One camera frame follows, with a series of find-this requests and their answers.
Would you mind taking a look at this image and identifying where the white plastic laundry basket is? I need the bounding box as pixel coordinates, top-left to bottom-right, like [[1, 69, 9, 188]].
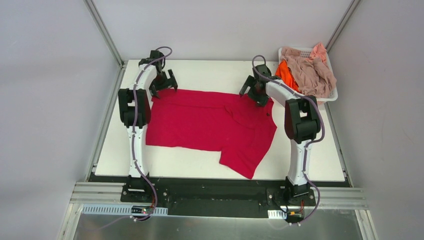
[[278, 46, 339, 106]]

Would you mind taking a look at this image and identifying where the salmon pink t shirt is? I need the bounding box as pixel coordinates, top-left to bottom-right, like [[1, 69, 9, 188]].
[[308, 42, 328, 64]]

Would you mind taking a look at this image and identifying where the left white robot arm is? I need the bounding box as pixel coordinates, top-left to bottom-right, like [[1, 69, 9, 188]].
[[117, 46, 178, 203]]

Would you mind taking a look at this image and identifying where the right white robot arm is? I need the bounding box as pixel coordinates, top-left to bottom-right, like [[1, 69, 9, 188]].
[[239, 64, 323, 205]]

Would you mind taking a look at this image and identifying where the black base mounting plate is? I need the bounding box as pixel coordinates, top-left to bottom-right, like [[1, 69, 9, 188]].
[[120, 176, 316, 218]]

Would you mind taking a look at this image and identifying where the beige t shirt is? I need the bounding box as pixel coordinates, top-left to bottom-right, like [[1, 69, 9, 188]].
[[280, 46, 337, 99]]

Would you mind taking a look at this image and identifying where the orange t shirt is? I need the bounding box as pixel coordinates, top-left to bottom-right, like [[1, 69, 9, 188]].
[[275, 60, 301, 93]]

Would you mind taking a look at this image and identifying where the aluminium frame rail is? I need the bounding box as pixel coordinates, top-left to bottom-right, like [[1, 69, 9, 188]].
[[69, 182, 369, 210]]

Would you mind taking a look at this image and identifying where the crimson red t shirt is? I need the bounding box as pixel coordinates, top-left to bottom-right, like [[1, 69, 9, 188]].
[[145, 89, 277, 179]]

